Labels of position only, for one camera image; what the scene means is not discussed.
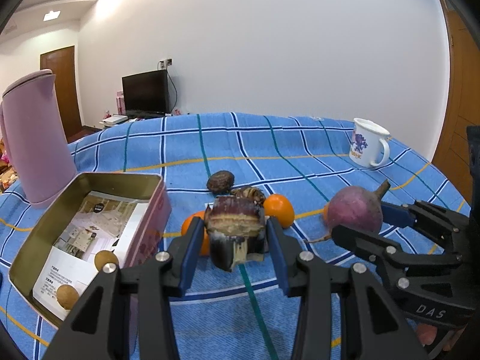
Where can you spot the white tv stand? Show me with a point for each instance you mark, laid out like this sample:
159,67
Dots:
113,120

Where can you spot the cut purple yam piece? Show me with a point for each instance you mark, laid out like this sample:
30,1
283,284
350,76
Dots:
236,228

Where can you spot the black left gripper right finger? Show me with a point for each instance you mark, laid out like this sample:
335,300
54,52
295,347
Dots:
372,326

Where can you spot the brown wooden door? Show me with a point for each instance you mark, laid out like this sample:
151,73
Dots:
62,63

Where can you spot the brown wrinkled passion fruit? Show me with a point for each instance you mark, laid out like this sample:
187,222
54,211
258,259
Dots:
249,192

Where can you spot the pink metal tin box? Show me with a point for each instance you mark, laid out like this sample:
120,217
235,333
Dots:
33,253

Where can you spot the purple round turnip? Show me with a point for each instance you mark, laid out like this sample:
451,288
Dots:
357,208

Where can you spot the blue plaid tablecloth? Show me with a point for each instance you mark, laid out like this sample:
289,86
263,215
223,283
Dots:
243,314

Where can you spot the white enamel mug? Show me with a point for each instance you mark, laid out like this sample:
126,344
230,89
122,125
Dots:
369,146

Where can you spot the dark wrinkled passion fruit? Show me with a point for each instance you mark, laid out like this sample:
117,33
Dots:
220,182

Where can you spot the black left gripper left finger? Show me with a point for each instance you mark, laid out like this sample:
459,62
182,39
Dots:
97,327

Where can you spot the black television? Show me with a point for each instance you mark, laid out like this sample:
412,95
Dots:
146,92

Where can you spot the small brown longan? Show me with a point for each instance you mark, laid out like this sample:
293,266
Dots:
104,257
67,296

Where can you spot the right hand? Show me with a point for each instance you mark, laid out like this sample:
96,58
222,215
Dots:
427,334

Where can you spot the printed leaflet in tin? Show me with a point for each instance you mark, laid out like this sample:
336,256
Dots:
102,222

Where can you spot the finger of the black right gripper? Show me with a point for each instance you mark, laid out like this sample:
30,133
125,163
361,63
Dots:
444,227
371,248

